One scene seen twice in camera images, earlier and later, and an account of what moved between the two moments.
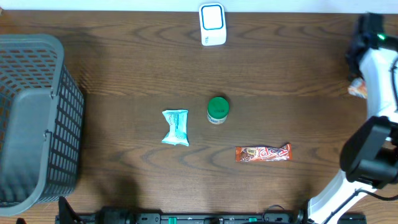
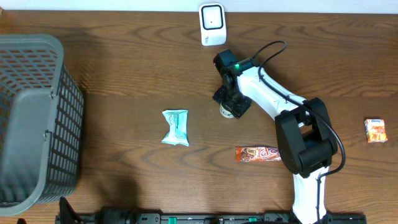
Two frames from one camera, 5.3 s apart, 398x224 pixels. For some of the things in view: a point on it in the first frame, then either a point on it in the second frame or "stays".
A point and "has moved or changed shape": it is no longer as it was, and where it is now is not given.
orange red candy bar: x=261 y=153 stays
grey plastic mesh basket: x=41 y=124 stays
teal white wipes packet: x=178 y=122 stays
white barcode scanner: x=212 y=24 stays
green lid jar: x=217 y=110 has moved or changed shape
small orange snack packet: x=358 y=88 has moved or changed shape
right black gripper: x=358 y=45 to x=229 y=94
